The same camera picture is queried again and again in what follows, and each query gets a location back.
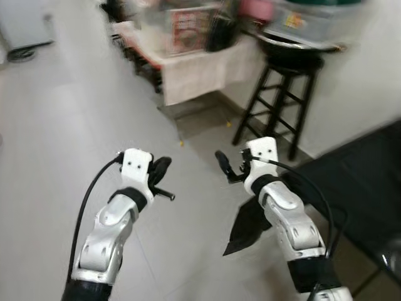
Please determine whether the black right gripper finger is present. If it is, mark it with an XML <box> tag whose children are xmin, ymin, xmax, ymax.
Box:
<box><xmin>215</xmin><ymin>149</ymin><xmax>234</xmax><ymax>179</ymax></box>

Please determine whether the beige striped cloth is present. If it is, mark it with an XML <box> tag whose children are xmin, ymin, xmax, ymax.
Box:
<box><xmin>116</xmin><ymin>22</ymin><xmax>267</xmax><ymax>106</ymax></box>

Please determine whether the dark wooden side table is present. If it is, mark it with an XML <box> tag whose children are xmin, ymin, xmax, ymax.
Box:
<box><xmin>99</xmin><ymin>0</ymin><xmax>165</xmax><ymax>95</ymax></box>

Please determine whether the black wooden stool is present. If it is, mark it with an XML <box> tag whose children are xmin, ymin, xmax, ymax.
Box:
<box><xmin>232</xmin><ymin>56</ymin><xmax>325</xmax><ymax>161</ymax></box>

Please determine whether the black bag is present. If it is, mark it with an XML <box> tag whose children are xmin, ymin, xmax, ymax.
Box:
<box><xmin>206</xmin><ymin>9</ymin><xmax>240</xmax><ymax>54</ymax></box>

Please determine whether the red printed box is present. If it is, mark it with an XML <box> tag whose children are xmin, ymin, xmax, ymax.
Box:
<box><xmin>164</xmin><ymin>5</ymin><xmax>219</xmax><ymax>57</ymax></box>

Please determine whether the pink object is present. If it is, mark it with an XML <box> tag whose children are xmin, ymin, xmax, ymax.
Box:
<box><xmin>237</xmin><ymin>0</ymin><xmax>275</xmax><ymax>19</ymax></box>

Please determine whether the white floor appliance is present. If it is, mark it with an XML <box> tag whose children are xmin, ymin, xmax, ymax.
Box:
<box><xmin>0</xmin><ymin>0</ymin><xmax>56</xmax><ymax>62</ymax></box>

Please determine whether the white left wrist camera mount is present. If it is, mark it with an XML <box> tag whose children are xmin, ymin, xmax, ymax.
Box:
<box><xmin>120</xmin><ymin>149</ymin><xmax>155</xmax><ymax>196</ymax></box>

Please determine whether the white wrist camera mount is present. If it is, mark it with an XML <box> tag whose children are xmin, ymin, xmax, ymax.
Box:
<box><xmin>241</xmin><ymin>137</ymin><xmax>279</xmax><ymax>194</ymax></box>
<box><xmin>120</xmin><ymin>149</ymin><xmax>155</xmax><ymax>196</ymax></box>

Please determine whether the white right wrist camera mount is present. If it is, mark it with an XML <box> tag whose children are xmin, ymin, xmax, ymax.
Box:
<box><xmin>241</xmin><ymin>137</ymin><xmax>279</xmax><ymax>194</ymax></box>

